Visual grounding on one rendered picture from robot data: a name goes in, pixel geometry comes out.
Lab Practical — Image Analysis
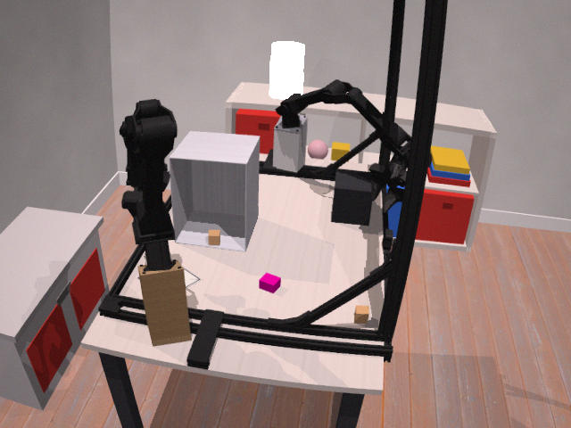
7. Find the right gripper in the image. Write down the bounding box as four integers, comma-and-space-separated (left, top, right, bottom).
369, 159, 407, 214

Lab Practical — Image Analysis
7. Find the black outlined square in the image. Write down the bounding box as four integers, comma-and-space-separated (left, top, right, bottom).
137, 266, 202, 289

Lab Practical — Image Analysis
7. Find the magenta cube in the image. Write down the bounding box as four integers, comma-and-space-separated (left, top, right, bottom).
259, 273, 281, 293

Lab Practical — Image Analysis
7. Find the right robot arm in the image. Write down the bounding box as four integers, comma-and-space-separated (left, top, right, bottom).
276, 79, 411, 167

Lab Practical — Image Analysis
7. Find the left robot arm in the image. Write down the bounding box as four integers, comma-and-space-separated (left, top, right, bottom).
120, 99, 178, 271

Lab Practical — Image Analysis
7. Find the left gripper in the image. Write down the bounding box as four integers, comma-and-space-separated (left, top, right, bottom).
121, 161, 143, 217

